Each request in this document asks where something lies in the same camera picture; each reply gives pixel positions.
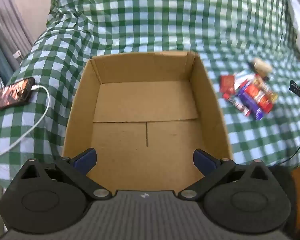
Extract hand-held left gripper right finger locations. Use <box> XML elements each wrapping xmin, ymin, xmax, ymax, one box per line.
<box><xmin>177</xmin><ymin>149</ymin><xmax>274</xmax><ymax>201</ymax></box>

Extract white charging cable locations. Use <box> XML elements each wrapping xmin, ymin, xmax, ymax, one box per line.
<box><xmin>0</xmin><ymin>85</ymin><xmax>50</xmax><ymax>161</ymax></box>

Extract purple snack packet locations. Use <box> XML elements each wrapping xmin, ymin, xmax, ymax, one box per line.
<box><xmin>237</xmin><ymin>84</ymin><xmax>263</xmax><ymax>120</ymax></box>

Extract grey curtain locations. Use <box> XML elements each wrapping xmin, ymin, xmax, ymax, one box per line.
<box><xmin>0</xmin><ymin>0</ymin><xmax>34</xmax><ymax>80</ymax></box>

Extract cardboard box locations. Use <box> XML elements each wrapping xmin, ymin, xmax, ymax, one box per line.
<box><xmin>62</xmin><ymin>51</ymin><xmax>233</xmax><ymax>192</ymax></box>

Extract red and orange snack packet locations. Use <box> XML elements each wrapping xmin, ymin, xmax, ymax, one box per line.
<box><xmin>245</xmin><ymin>78</ymin><xmax>278</xmax><ymax>112</ymax></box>

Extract green checkered blanket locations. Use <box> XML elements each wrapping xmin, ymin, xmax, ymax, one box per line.
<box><xmin>0</xmin><ymin>0</ymin><xmax>300</xmax><ymax>188</ymax></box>

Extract white and blue snack packet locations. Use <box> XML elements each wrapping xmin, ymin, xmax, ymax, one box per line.
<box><xmin>234</xmin><ymin>71</ymin><xmax>252</xmax><ymax>90</ymax></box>

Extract red and white snack bar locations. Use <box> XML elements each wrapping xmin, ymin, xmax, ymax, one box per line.
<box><xmin>223</xmin><ymin>93</ymin><xmax>251</xmax><ymax>117</ymax></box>

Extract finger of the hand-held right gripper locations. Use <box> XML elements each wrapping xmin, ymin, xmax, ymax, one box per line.
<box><xmin>289</xmin><ymin>80</ymin><xmax>300</xmax><ymax>103</ymax></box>

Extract black cable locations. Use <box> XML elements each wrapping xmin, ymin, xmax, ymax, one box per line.
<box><xmin>281</xmin><ymin>140</ymin><xmax>300</xmax><ymax>167</ymax></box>

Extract white plastic bag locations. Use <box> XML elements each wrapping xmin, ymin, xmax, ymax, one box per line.
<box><xmin>280</xmin><ymin>0</ymin><xmax>300</xmax><ymax>64</ymax></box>

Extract red square snack packet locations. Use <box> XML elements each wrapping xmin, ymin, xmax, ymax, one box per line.
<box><xmin>220</xmin><ymin>75</ymin><xmax>236</xmax><ymax>94</ymax></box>

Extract black smartphone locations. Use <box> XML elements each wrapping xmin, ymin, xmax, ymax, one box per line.
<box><xmin>0</xmin><ymin>77</ymin><xmax>36</xmax><ymax>113</ymax></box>

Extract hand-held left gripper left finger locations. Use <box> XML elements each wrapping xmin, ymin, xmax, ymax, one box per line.
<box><xmin>12</xmin><ymin>148</ymin><xmax>113</xmax><ymax>200</ymax></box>

